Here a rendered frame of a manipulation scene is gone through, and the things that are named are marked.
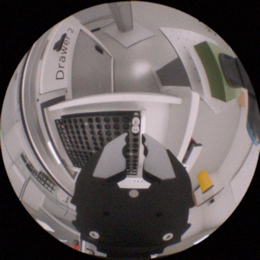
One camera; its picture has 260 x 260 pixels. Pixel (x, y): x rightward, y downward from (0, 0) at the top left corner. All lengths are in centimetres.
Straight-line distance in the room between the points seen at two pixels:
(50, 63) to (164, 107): 33
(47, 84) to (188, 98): 31
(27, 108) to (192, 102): 32
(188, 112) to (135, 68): 97
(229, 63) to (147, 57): 95
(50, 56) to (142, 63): 97
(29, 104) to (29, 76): 7
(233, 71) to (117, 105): 41
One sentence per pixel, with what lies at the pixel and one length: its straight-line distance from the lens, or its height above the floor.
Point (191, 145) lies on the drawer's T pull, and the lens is 22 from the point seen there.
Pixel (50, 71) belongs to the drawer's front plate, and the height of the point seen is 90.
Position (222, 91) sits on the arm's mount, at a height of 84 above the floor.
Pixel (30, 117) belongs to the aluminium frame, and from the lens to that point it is 24.
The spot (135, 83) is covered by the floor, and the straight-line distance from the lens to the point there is 106.
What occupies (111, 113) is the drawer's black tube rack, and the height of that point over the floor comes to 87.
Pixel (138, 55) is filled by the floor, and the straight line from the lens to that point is 114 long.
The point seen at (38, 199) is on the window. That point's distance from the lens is 31.
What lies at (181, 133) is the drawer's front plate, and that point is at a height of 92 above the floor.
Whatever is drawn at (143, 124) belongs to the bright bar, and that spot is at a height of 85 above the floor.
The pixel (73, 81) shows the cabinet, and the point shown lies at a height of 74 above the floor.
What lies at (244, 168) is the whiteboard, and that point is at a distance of 335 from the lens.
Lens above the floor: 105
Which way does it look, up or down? 62 degrees down
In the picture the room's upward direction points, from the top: 174 degrees counter-clockwise
